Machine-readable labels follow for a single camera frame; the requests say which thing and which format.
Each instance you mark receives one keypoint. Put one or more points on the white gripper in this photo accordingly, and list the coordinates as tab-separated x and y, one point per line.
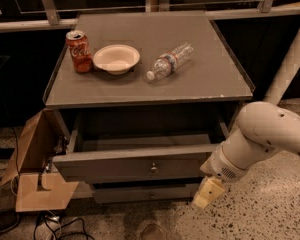
221	165

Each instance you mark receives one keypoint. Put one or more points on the grey top drawer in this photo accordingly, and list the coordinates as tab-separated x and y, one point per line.
131	159

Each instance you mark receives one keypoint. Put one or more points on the grey drawer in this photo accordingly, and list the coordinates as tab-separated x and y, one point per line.
131	159
144	193

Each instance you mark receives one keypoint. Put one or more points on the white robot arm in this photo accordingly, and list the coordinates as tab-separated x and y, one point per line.
264	129

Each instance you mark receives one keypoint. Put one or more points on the grey bottom drawer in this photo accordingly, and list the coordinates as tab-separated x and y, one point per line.
144	193

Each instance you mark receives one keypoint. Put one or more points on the grey drawer cabinet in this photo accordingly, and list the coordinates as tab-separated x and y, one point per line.
202	96

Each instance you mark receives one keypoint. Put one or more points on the clear plastic water bottle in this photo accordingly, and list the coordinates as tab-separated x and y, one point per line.
167	63

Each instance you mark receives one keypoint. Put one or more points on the white paper bowl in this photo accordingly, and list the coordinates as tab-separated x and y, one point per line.
116	59

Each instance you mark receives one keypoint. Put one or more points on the brown cardboard box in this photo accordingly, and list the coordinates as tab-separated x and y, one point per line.
37	190

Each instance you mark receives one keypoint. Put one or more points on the red cola can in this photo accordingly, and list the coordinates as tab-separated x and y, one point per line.
78	46

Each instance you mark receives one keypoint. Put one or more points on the metal railing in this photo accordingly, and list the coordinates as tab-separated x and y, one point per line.
150	4

